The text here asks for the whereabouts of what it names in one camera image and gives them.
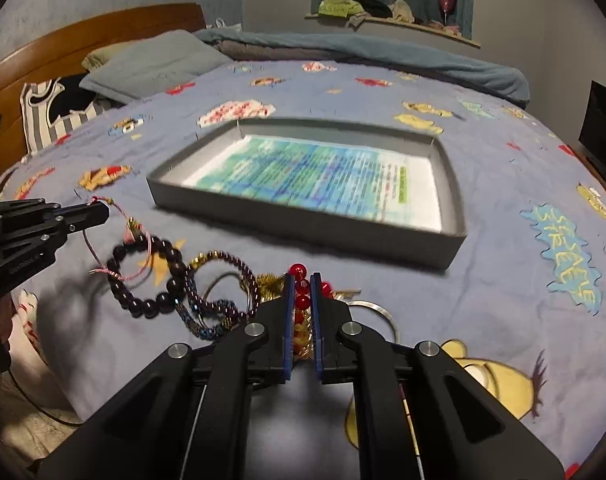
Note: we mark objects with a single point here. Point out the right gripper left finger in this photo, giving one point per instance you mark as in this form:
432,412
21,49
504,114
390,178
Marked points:
185,416

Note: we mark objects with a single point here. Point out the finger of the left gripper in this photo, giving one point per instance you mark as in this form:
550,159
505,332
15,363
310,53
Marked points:
93,214

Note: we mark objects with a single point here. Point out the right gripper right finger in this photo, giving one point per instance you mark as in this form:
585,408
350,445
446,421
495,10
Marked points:
419,414

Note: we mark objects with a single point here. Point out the striped cartoon pillow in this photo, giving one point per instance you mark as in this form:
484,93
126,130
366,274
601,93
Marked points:
52,109

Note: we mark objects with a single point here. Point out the grey-blue pillow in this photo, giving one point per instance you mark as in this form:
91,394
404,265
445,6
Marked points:
154,65

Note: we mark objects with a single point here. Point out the yellowish pillow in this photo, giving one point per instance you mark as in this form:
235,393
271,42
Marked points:
101,56

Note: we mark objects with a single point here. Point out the wooden headboard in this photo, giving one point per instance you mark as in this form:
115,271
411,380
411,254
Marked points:
60,53

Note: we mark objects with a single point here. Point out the blue cartoon bed sheet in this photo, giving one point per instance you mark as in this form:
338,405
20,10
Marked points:
508,295

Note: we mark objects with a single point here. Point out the grey shallow cardboard tray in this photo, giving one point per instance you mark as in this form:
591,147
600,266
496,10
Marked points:
432,250

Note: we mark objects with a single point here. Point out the teal rolled blanket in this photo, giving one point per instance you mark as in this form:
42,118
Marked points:
505,82

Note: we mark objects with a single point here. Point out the printed colourful paper sheet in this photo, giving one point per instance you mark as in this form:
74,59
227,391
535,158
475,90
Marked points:
347,180

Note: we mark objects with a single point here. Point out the green cloth on sill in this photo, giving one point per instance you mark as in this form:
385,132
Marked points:
339,8

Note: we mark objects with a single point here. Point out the wooden window sill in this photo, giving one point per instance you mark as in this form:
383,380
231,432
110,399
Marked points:
424,29

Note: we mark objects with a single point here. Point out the black tv monitor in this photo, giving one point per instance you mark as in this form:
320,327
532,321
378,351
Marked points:
593,131

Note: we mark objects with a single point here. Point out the black clothing on sill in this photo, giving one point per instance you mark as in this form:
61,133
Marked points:
376,8

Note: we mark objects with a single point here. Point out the beige cloth on sill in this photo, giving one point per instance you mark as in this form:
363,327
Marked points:
401,12

